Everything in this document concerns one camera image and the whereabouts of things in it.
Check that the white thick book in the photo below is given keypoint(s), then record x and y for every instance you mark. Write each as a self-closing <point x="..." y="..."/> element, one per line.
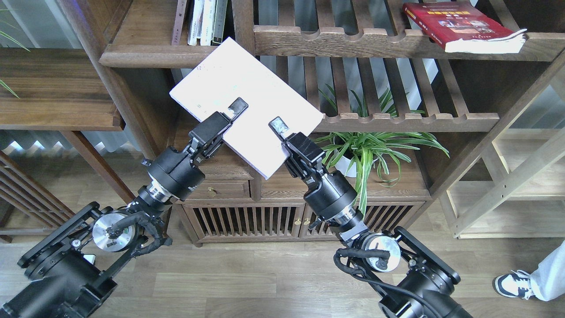
<point x="230" y="72"/>

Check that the green leaves at left edge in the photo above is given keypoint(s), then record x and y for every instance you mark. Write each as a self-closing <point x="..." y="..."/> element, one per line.
<point x="19" y="48"/>

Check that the maroon book with white characters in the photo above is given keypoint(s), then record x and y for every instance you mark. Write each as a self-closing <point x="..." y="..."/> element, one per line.
<point x="181" y="8"/>

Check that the red book on shelf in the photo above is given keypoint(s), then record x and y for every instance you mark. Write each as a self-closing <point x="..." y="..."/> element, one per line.
<point x="458" y="27"/>

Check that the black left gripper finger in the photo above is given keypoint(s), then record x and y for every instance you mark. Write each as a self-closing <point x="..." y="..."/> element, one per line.
<point x="236" y="109"/>

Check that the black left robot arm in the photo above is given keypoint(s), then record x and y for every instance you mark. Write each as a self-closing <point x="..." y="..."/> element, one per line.
<point x="71" y="271"/>

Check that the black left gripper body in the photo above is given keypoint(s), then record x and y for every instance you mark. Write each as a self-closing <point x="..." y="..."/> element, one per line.
<point x="176" y="173"/>

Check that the dark wooden bookshelf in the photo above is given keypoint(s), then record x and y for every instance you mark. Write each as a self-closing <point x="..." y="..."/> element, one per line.
<point x="392" y="81"/>

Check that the white and navy sneaker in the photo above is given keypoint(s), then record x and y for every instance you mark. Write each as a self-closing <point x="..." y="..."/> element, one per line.
<point x="514" y="285"/>

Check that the white upright book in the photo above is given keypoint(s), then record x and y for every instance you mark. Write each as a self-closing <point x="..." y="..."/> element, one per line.
<point x="195" y="23"/>
<point x="207" y="22"/>

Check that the green spider plant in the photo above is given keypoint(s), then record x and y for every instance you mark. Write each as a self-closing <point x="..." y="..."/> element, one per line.
<point x="370" y="149"/>

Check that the light wooden shelf unit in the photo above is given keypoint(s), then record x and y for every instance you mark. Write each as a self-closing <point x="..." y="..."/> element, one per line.
<point x="524" y="197"/>

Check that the person leg grey trousers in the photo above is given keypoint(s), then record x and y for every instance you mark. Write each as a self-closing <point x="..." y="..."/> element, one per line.
<point x="548" y="280"/>

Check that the dark upright book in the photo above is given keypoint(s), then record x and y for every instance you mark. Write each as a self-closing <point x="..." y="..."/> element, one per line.
<point x="219" y="22"/>

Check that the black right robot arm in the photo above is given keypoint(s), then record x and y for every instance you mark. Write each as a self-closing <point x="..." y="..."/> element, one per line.
<point x="413" y="282"/>

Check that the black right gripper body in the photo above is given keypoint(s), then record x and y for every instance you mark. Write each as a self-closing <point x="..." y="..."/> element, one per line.
<point x="329" y="195"/>

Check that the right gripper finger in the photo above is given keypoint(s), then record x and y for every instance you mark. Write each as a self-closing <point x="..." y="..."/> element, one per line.
<point x="280" y="128"/>

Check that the white plant pot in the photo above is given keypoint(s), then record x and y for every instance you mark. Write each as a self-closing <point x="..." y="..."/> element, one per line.
<point x="346" y="166"/>

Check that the white upright book middle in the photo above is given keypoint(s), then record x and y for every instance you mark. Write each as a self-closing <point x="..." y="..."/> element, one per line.
<point x="207" y="22"/>

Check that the white upright book left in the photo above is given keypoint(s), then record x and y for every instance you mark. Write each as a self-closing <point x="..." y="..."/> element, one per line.
<point x="195" y="23"/>

